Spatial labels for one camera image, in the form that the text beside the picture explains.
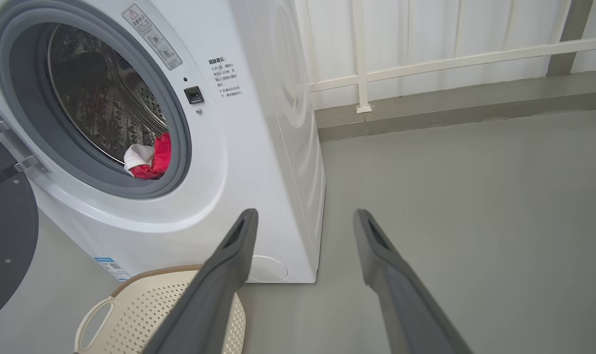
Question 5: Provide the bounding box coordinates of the round white filter cover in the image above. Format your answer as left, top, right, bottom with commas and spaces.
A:
248, 255, 289, 284

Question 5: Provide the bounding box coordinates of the steel perforated washer drum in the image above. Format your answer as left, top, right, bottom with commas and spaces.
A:
46, 24, 169, 165

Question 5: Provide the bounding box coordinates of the black round glass washer door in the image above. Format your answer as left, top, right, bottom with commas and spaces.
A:
0, 135, 39, 326

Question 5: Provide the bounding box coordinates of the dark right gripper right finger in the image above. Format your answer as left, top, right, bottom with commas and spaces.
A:
353, 208, 474, 354

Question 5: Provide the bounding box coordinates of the blue energy label sticker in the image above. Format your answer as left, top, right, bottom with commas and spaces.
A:
93, 256, 132, 282

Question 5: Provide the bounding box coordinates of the cream basket with brown rim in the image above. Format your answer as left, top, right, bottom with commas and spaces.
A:
74, 265, 247, 354

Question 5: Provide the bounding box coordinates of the silver metal door hinge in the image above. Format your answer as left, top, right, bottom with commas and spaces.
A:
0, 107, 51, 174

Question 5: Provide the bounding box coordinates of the white front-load washing machine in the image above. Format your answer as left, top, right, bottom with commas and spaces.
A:
0, 0, 327, 285

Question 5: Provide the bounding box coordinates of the red and white cloth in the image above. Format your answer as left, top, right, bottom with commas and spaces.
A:
123, 131, 173, 180

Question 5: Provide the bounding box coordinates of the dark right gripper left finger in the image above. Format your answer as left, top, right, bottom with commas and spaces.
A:
141, 208, 259, 354

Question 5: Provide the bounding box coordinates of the white metal railing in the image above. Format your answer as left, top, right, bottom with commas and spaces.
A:
296, 0, 596, 115

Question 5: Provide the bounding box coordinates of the grey rubber door seal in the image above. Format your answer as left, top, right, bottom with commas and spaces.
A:
0, 0, 192, 200

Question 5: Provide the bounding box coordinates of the grey warning sticker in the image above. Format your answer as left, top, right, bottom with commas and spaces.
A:
121, 4, 183, 71

